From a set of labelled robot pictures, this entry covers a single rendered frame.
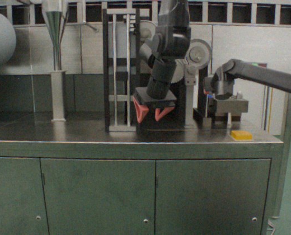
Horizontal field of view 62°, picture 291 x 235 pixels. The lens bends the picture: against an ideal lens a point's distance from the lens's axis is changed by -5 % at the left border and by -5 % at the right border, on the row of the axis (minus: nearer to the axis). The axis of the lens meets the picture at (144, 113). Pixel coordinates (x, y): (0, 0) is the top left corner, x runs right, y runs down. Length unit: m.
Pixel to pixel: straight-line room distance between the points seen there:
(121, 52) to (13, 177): 0.73
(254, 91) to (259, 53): 2.58
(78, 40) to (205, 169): 1.06
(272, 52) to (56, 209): 1.51
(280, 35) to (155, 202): 1.25
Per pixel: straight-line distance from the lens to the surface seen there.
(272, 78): 0.88
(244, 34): 1.69
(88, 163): 1.10
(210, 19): 1.72
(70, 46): 1.65
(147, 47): 0.70
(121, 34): 1.16
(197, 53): 1.25
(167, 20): 0.60
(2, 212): 1.37
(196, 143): 1.02
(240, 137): 1.09
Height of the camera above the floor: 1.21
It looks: 11 degrees down
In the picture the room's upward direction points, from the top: straight up
